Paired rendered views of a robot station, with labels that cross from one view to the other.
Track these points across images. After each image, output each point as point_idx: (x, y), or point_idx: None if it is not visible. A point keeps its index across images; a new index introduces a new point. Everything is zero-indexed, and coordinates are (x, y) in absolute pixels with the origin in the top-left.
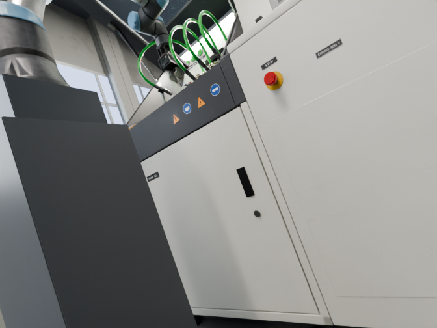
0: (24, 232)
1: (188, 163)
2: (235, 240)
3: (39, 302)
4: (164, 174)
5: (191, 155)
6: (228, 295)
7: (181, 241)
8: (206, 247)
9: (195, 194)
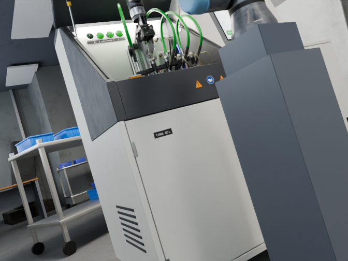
0: (331, 105)
1: (207, 123)
2: (243, 188)
3: (339, 143)
4: (178, 131)
5: (211, 117)
6: (236, 243)
7: (191, 202)
8: (219, 201)
9: (212, 151)
